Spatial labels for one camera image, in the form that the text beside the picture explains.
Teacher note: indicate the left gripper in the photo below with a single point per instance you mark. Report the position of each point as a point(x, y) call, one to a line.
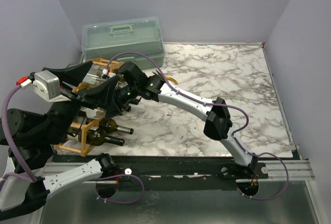
point(102, 94)

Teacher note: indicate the wooden wine rack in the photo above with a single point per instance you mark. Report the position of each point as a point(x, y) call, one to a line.
point(84, 124)

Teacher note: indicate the green plastic toolbox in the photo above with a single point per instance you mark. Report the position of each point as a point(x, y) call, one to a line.
point(107, 39)

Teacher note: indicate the bottle in rack bottom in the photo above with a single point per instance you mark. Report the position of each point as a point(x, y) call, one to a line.
point(110, 126)

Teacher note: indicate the clear glass bottle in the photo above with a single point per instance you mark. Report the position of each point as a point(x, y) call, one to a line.
point(94, 75)

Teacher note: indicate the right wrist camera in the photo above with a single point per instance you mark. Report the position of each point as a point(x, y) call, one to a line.
point(106, 74)

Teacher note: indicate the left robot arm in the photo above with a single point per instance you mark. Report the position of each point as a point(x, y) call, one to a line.
point(31, 136)

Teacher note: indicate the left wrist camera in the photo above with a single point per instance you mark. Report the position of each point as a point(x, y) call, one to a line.
point(45, 84)

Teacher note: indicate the small dark cap bottle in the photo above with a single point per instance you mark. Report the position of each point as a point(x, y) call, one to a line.
point(97, 113)

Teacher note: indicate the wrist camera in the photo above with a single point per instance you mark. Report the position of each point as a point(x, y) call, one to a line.
point(106, 74)
point(45, 84)

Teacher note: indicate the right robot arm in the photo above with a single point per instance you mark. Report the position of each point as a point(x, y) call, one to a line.
point(214, 113)

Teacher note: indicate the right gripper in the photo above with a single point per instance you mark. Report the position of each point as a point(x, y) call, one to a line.
point(123, 95)

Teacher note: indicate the yellow handled pliers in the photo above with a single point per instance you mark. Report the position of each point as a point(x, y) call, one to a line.
point(156, 72)

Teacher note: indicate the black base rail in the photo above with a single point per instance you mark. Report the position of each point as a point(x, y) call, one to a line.
point(159, 173)

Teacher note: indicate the green bottle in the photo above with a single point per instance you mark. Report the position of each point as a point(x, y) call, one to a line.
point(95, 136)

